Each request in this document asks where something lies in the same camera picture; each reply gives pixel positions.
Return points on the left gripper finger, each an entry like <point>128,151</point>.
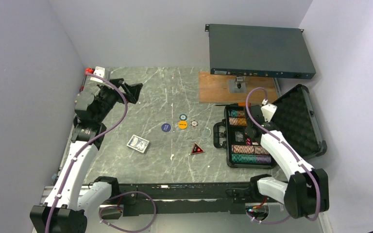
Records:
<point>132,92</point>
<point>117,82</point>

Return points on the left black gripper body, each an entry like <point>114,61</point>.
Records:
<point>107,98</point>

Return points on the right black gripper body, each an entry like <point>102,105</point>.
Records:
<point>246,129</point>

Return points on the blue playing card deck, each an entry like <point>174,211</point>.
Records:
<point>138,143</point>

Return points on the green poker chip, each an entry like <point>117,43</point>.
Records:
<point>183,117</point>

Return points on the yellow big blind button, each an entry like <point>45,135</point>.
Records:
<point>182,124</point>

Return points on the red triangular dealer button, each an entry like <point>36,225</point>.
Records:
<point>196,149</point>

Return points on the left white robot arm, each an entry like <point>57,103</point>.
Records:
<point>64,210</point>

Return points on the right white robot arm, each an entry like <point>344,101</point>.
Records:
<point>305,192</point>

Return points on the black poker set case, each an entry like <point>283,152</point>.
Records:
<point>296,119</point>

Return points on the poker chip row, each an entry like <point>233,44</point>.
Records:
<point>249,149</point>
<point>237,121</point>
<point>251,159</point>
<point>237,113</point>

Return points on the top poker chip row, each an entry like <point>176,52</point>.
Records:
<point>237,113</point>

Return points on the bottom poker chip row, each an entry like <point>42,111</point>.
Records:
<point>251,159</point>

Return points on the clear plastic disc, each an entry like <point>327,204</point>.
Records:
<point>205,132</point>

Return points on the blue small blind button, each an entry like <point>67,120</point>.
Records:
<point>166,127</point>

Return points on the wooden base board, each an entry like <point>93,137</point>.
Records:
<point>223,89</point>

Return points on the dark grey rack server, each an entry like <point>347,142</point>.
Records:
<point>259,51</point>

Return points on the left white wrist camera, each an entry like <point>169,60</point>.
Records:
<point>97,71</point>

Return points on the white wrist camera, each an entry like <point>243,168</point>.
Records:
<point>268,110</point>
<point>97,71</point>

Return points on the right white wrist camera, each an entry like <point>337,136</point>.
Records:
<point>268,110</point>

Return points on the orange handled screwdriver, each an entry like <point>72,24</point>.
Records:
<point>241,104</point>

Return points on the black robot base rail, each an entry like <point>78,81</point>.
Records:
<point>185,198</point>

